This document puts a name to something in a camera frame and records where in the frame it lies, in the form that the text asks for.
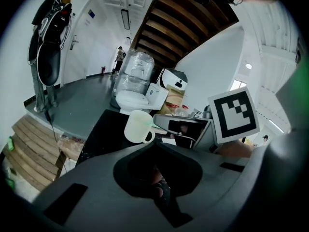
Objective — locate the white door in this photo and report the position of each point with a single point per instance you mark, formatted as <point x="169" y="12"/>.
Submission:
<point x="82" y="57"/>

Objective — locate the white mug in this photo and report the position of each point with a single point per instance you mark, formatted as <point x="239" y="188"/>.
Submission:
<point x="136" y="129"/>

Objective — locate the cardboard box red print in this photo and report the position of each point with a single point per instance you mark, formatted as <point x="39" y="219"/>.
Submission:
<point x="173" y="100"/>

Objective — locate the metal kettle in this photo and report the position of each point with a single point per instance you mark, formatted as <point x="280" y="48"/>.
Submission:
<point x="207" y="111"/>

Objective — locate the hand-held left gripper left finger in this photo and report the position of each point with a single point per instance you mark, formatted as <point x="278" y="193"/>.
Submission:
<point x="96" y="192"/>

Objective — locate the plastic wrapped white toilet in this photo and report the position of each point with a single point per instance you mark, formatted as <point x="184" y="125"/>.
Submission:
<point x="135" y="74"/>

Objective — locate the black and white box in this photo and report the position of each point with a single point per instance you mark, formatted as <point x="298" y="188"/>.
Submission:
<point x="173" y="78"/>

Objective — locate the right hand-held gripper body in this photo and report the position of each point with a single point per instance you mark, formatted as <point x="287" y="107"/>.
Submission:
<point x="233" y="115"/>

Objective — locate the black ceiling light bar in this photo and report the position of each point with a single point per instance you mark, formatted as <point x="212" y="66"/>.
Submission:
<point x="125" y="19"/>

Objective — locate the red fire extinguisher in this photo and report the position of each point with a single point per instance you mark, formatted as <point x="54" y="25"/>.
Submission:
<point x="103" y="70"/>

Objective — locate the dark brown slatted staircase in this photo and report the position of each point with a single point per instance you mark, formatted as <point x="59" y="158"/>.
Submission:
<point x="183" y="20"/>

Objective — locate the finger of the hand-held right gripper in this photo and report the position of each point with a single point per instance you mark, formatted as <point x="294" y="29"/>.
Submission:
<point x="184" y="142"/>
<point x="161" y="121"/>

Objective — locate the crumpled clear plastic sheet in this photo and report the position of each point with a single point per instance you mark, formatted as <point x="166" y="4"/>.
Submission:
<point x="71" y="145"/>

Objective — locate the person's right forearm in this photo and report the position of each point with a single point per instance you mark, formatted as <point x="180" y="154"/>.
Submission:
<point x="236" y="149"/>

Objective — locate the round ceiling lamp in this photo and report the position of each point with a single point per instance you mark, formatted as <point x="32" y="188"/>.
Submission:
<point x="249" y="66"/>

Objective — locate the blue door sign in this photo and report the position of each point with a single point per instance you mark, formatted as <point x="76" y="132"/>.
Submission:
<point x="91" y="13"/>

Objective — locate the green plastic bottle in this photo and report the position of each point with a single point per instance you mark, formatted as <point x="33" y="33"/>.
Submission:
<point x="10" y="142"/>

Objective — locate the white toilet with tank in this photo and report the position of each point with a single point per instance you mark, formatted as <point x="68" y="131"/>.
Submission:
<point x="135" y="100"/>

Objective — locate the wooden pallet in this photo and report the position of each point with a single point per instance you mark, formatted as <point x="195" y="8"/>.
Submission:
<point x="31" y="151"/>

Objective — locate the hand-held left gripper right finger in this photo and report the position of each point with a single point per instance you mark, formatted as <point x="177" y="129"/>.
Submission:
<point x="217" y="178"/>

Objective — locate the clear jar red lid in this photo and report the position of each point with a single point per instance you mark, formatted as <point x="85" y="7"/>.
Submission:
<point x="184" y="110"/>

